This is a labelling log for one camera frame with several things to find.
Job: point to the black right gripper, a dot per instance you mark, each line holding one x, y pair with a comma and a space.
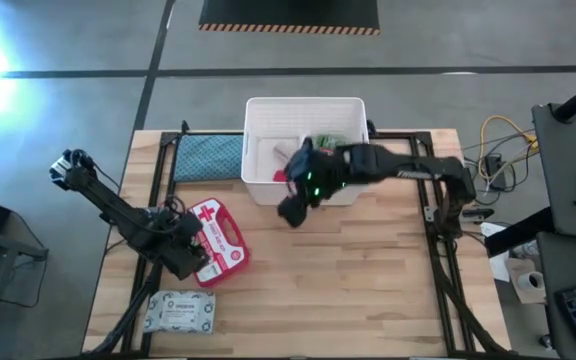
320, 172

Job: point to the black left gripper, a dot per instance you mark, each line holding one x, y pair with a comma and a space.
185, 257

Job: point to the red first aid case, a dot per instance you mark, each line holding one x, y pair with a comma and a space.
223, 240

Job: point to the green capped medicine bottle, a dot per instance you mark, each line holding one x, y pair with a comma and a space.
329, 141

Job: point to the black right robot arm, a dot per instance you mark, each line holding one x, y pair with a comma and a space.
418, 172

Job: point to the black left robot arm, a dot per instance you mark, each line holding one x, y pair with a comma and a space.
113, 205

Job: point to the white perforated plastic basket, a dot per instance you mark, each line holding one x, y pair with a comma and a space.
268, 115

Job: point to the white wet wipes packet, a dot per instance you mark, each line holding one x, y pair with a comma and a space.
180, 312

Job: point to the blue patterned cloth pouch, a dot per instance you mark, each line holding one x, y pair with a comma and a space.
208, 157

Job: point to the black hazard striped floor mat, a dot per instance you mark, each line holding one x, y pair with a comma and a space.
288, 12

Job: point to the black power adapter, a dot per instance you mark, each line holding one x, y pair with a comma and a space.
495, 172

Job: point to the white paper sheet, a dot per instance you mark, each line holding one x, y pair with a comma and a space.
498, 260

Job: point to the brown cardboard piece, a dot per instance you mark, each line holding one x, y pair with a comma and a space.
523, 295

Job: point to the white tape roll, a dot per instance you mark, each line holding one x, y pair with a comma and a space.
530, 281

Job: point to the grey side desk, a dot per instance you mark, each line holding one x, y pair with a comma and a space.
563, 165

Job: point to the dark lower side desk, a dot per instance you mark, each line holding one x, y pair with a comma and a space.
568, 260

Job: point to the black aluminium table frame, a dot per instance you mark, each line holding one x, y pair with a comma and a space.
398, 135

